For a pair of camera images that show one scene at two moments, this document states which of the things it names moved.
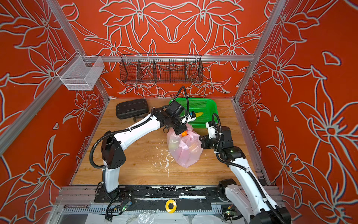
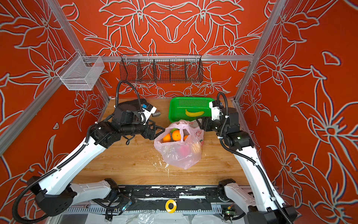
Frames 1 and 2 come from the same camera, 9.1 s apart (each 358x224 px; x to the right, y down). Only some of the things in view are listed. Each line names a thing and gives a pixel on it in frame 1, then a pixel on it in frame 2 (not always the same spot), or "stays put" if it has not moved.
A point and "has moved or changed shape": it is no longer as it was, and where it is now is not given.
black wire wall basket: [157, 68] stays put
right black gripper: [206, 141] to [209, 122]
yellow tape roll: [169, 210] stays put
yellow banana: [198, 114] stays put
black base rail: [217, 193] stays put
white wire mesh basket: [80, 73] stays put
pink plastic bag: [185, 150] has moved or changed shape
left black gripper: [182, 129] to [152, 136]
